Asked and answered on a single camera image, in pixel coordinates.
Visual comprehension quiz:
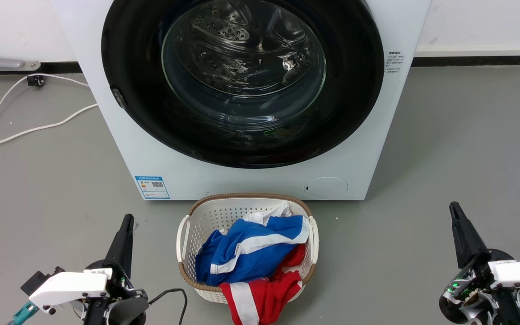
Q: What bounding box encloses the round white filter cover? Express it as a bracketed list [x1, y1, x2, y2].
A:
[304, 176, 349, 200]

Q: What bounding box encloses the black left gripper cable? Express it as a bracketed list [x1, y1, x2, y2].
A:
[148, 288, 189, 325]

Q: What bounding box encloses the grey metal floor bracket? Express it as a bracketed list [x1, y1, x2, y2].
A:
[0, 55, 42, 71]

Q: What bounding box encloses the white power cable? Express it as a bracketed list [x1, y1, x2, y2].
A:
[0, 73, 90, 156]
[0, 103, 99, 154]

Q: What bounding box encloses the blue and white garment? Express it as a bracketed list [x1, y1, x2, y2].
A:
[195, 202, 311, 288]

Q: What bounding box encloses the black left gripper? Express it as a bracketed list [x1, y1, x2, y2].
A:
[82, 214, 150, 325]

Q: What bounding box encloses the steel washer drum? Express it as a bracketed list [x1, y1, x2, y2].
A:
[162, 0, 327, 132]

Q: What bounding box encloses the black round washer door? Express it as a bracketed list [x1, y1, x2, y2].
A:
[101, 0, 385, 169]

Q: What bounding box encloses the small printed text sticker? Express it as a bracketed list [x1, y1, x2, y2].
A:
[385, 51, 405, 74]

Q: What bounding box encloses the cream plastic laundry basket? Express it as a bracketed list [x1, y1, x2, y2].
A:
[176, 193, 320, 304]

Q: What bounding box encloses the blue energy label sticker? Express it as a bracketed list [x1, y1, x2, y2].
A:
[135, 176, 171, 200]

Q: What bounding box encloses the red and white garment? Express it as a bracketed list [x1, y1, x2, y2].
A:
[219, 243, 307, 325]

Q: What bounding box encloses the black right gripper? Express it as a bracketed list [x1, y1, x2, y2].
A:
[438, 201, 520, 325]

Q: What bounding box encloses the white front-load washing machine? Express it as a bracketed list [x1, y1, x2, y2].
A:
[51, 0, 432, 201]

